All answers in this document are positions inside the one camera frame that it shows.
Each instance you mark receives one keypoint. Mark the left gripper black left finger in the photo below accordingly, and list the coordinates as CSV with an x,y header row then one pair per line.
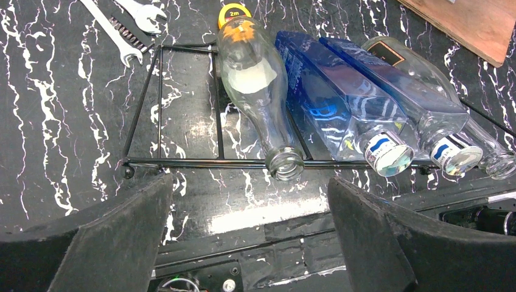
x,y
110,246

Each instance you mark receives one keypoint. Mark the clear bottle with dark label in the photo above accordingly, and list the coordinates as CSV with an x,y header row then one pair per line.
x,y
255,79

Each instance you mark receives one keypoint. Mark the tall clear glass bottle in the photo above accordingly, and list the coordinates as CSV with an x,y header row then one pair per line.
x,y
493,158

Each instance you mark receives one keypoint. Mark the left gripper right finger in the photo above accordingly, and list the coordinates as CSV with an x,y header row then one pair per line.
x,y
387,247

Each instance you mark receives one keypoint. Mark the wooden board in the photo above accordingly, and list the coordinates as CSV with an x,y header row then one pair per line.
x,y
483,27

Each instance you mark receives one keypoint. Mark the blue square bottle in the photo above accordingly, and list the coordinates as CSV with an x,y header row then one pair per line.
x,y
355,119
438,120

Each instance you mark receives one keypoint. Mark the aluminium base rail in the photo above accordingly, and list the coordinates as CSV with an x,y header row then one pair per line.
x,y
302,254

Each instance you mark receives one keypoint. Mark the black wire wine rack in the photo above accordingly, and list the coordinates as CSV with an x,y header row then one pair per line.
x,y
220,162

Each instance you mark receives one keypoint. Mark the yellow tape measure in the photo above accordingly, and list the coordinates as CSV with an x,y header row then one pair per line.
x,y
230,11

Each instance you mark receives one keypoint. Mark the silver open-end wrench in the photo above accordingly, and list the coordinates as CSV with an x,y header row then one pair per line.
x,y
127,52

